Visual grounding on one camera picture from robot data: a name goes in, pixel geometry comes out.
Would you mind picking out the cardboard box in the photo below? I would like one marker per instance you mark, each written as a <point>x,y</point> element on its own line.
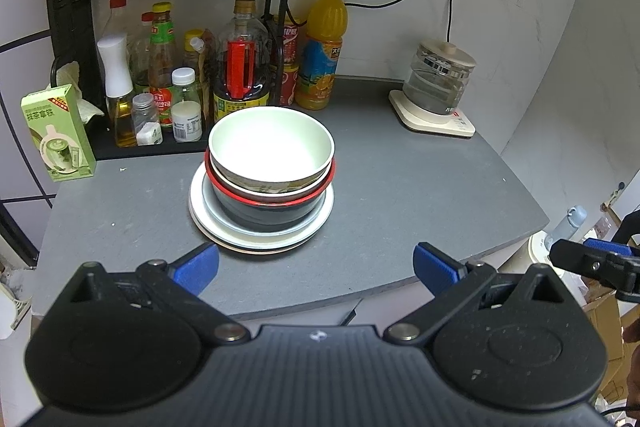
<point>607,337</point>

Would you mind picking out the red drink can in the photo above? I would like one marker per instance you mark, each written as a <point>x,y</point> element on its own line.
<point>291,39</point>
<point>290,84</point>

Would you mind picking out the deep white script-print plate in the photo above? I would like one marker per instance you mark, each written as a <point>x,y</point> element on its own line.
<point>260,238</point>

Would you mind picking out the white-capped green bottle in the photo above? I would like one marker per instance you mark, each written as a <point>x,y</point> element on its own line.
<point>184,82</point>

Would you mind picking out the red and black bowl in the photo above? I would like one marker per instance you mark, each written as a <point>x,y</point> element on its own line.
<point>265,217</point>

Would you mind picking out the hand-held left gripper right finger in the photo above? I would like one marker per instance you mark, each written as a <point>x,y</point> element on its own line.
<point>434,268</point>

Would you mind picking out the glass kettle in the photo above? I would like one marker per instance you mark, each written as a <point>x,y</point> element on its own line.
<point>437,77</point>

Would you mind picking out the red-capped dark sauce bottle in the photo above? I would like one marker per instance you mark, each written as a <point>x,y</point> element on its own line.
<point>142,52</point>

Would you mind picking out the white crumpled tissue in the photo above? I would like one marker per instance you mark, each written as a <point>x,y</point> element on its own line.
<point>67,77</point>

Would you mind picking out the orange juice bottle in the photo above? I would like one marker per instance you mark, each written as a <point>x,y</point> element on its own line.
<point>320,57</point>

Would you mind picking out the cream bowl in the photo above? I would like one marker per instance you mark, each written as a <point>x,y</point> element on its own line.
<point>270,193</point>
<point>270,147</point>

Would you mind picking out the cream kettle base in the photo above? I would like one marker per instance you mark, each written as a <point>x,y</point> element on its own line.
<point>430,122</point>

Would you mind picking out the white flower-print plate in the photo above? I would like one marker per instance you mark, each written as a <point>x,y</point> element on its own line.
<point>196,207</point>

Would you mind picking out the green carton box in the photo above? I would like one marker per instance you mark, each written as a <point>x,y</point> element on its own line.
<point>57,137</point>

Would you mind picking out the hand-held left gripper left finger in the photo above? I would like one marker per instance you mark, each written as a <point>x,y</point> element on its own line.
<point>197,268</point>

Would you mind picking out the small glass spice jar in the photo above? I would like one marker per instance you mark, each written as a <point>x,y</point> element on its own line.
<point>146,122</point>

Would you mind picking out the blue-grey bottle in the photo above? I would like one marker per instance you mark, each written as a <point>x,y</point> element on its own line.
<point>570,222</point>

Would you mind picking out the white-top oil spray bottle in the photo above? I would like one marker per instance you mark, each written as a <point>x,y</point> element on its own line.
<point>116,67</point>

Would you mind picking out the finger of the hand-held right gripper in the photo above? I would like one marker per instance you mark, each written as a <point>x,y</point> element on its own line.
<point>585,259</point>

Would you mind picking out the white cylindrical appliance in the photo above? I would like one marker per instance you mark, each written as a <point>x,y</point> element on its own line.
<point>542,257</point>

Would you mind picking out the red-capped clear bottle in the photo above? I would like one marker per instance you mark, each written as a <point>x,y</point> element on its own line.
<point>116,17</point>

